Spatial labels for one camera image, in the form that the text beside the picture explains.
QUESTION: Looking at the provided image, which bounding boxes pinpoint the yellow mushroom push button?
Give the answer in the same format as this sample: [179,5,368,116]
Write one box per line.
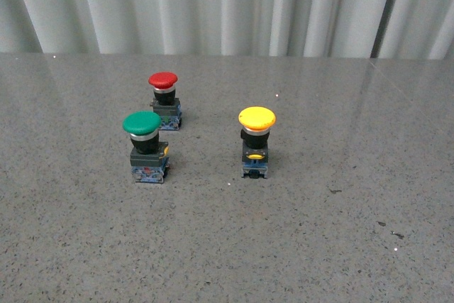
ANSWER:
[238,106,276,179]

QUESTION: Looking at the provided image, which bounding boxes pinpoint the red mushroom push button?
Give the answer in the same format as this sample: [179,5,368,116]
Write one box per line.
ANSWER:
[148,72,182,131]

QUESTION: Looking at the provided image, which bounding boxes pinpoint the green mushroom push button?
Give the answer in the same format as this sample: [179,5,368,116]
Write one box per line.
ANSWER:
[123,111,169,183]

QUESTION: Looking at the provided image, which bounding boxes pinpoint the white pleated curtain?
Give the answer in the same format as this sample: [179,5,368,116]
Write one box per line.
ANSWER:
[1,0,453,60]

